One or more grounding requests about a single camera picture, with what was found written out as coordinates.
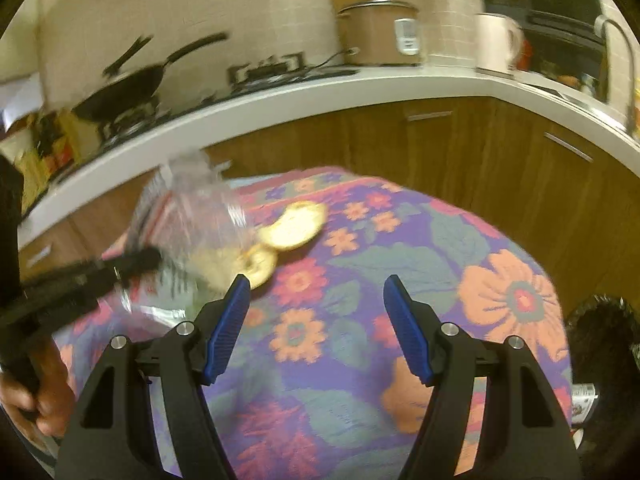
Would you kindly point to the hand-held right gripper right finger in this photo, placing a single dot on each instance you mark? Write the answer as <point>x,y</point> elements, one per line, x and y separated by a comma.
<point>407,330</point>

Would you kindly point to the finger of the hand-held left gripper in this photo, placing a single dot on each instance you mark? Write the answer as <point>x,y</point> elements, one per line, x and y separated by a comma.
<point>132,262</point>

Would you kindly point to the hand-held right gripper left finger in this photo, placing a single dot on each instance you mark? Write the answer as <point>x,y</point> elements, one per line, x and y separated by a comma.
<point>227,330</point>

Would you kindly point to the orange peel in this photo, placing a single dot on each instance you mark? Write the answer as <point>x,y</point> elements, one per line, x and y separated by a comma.
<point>295,225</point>
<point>262,265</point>

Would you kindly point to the clear plastic bag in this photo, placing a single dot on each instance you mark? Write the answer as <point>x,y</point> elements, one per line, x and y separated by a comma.
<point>200,220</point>

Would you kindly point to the black bagged trash bin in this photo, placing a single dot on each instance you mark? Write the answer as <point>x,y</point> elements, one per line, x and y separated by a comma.
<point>605,340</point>

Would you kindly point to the person's left hand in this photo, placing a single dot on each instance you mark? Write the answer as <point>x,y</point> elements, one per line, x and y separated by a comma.
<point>52,390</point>

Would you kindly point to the floral tablecloth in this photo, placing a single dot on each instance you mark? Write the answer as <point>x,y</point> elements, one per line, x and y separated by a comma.
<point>350,240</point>

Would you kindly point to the sauce bottle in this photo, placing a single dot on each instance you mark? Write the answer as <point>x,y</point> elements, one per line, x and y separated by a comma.
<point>55,145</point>

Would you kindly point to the black wok with lid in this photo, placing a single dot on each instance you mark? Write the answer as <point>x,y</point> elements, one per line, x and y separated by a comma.
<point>130,85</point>

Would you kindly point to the wooden base cabinets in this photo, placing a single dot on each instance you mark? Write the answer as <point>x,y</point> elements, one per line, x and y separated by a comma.
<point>450,150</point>

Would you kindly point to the black gas stove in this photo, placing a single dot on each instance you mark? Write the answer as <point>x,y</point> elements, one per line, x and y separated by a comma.
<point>270,72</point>

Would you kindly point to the brown rice cooker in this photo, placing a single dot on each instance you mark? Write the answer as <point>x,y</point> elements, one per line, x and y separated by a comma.
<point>370,35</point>

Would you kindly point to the red container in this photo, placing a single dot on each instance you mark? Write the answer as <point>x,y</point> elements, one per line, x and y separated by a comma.
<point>525,55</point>

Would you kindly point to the white electric kettle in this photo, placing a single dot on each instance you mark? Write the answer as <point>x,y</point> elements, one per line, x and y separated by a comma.
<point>492,42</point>

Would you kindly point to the steel kitchen faucet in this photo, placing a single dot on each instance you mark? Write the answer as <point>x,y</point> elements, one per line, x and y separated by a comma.
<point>625,75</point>

